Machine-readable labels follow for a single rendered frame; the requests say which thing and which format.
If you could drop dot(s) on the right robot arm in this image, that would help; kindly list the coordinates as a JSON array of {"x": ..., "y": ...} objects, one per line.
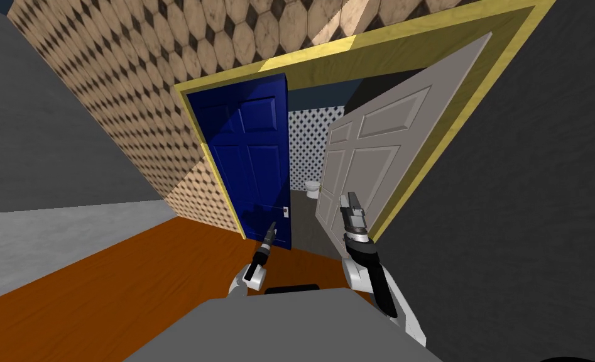
[{"x": 372, "y": 266}]

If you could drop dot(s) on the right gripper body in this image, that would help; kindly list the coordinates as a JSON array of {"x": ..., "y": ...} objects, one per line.
[{"x": 355, "y": 220}]

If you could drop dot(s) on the grey panelled door leaf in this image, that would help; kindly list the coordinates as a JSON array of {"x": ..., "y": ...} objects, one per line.
[{"x": 377, "y": 151}]

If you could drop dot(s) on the blue panelled door leaf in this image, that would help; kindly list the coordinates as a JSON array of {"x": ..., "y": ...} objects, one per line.
[{"x": 247, "y": 161}]

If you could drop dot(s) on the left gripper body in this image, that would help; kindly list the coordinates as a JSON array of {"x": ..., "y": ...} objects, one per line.
[{"x": 269, "y": 236}]

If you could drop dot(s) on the white toilet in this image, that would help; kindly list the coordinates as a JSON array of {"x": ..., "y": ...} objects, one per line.
[{"x": 312, "y": 189}]

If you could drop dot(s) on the white door lock plate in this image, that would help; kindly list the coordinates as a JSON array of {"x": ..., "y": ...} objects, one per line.
[{"x": 285, "y": 212}]

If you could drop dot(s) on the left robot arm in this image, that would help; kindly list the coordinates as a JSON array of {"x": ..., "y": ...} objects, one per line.
[{"x": 255, "y": 274}]

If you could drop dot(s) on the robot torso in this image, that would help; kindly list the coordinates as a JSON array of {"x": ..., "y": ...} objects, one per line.
[{"x": 287, "y": 327}]

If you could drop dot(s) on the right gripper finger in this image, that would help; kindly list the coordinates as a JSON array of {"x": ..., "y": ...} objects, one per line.
[
  {"x": 356, "y": 201},
  {"x": 345, "y": 202}
]

